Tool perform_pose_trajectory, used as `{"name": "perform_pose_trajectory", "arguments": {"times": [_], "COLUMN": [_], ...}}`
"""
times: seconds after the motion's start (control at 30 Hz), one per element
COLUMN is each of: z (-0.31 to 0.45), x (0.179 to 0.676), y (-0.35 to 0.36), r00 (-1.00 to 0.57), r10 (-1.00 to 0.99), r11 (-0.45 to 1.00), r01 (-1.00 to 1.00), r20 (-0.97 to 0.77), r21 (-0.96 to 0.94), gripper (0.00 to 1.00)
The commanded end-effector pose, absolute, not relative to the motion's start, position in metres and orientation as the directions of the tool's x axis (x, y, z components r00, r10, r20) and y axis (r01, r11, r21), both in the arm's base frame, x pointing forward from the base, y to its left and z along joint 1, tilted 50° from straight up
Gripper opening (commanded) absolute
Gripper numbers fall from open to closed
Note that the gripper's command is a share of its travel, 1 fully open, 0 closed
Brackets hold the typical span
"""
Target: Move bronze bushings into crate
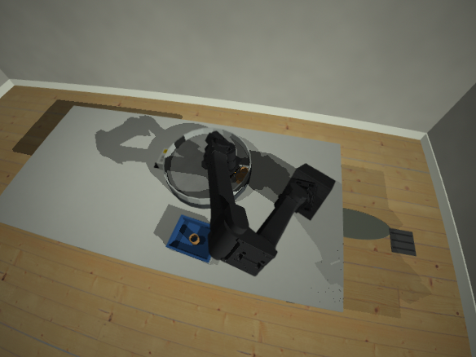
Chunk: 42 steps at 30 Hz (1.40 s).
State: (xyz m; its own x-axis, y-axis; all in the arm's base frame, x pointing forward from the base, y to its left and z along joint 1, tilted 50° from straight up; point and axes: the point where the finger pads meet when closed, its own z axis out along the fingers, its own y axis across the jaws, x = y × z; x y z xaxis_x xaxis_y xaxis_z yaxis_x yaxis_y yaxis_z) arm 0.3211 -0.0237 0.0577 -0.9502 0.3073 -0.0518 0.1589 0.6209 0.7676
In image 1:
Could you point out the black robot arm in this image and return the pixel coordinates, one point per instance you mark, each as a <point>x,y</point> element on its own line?
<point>233,241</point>

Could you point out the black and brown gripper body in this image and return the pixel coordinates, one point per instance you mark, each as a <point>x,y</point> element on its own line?
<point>233,166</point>

